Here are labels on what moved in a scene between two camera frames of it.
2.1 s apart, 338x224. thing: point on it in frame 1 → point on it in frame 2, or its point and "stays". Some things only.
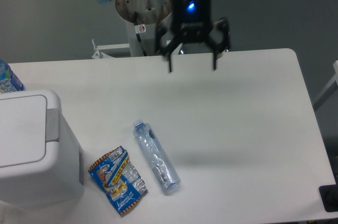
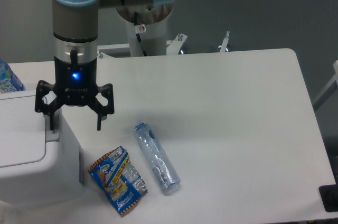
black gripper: (191, 22) → (76, 84)
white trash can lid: (22, 130) stays
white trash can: (41, 165) stays
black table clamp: (329, 194) stays
